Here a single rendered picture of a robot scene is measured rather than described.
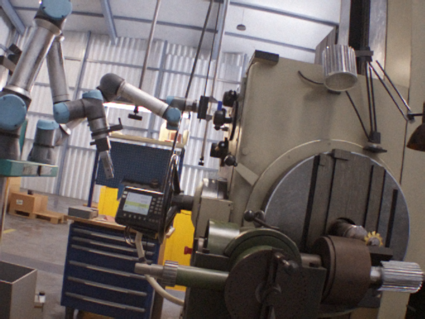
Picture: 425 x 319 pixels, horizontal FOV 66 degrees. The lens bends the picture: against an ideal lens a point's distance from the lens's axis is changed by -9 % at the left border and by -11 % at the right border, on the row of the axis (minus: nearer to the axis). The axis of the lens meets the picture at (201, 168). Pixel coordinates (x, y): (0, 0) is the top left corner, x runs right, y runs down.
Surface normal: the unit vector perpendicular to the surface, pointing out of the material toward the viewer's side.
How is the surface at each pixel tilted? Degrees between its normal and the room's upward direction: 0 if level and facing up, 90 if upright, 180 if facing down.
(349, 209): 90
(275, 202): 90
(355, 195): 90
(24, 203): 90
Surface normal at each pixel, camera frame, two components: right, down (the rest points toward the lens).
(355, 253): 0.14, -0.70
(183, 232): 0.04, -0.04
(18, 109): 0.47, 0.17
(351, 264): 0.10, -0.38
